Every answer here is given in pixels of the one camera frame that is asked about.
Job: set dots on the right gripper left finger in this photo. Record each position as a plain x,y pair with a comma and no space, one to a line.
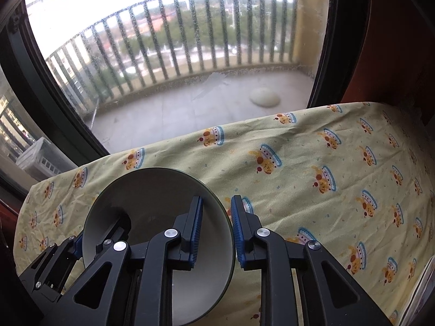
123,285

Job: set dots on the balcony railing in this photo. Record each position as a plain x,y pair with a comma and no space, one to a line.
156,41

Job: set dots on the green-rimmed grey bowl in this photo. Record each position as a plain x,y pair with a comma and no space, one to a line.
152,198

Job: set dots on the black window frame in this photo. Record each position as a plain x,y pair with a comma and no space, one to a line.
39,93

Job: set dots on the white air conditioner unit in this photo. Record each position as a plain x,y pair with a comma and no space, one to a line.
43,160

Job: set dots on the yellow crown-print tablecloth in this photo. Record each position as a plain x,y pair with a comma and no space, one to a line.
358,177

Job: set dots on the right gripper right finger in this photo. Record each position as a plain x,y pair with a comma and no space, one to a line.
300,283

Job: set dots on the round stone on balcony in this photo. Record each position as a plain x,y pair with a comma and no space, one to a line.
264,97

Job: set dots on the floral white plate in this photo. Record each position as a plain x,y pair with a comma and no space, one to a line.
420,295

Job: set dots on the red curtain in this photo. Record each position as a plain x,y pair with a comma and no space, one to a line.
396,64

